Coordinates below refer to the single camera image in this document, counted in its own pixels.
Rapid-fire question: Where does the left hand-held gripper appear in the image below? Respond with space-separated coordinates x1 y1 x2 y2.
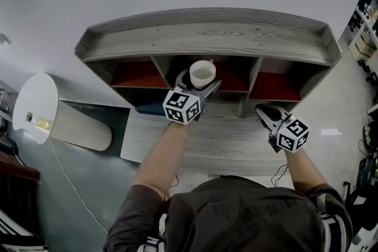
162 67 223 125

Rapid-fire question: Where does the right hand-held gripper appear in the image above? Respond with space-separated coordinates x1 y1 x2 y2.
255 104 310 153

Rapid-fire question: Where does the white cup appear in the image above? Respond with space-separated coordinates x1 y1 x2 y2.
189 59 217 91

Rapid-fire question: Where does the grey wooden shelf unit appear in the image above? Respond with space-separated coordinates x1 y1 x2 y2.
73 7 343 119

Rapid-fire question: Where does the person's left forearm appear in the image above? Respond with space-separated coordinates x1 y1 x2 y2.
129 120 190 202

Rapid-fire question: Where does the person's right forearm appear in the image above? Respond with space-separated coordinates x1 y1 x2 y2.
282 147 326 194

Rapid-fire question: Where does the grey wooden desk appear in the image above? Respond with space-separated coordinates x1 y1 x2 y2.
120 102 299 178

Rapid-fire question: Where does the dark blue box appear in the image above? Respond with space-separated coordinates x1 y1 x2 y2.
135 102 166 117

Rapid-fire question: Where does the white paper sheet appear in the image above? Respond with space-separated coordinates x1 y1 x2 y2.
321 128 343 137

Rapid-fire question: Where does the person's dark shirt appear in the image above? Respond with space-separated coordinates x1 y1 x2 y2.
103 175 354 252

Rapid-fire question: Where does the white storage rack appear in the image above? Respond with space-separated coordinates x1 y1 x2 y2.
347 0 378 62

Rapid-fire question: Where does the glass bottle with yellow liquid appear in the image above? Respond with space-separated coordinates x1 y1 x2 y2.
25 111 57 132

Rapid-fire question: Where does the dark wooden staircase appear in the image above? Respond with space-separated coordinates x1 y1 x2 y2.
0 150 42 246

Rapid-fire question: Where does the thin black cable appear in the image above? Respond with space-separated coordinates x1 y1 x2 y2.
271 163 289 187
167 174 180 199

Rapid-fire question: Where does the grey striped shoulder strap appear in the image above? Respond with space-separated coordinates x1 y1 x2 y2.
144 213 168 252
315 194 347 252

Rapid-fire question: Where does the white curved pedestal table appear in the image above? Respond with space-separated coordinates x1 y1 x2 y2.
12 73 113 152

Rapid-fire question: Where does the white floor cable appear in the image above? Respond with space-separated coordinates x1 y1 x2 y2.
48 138 109 234

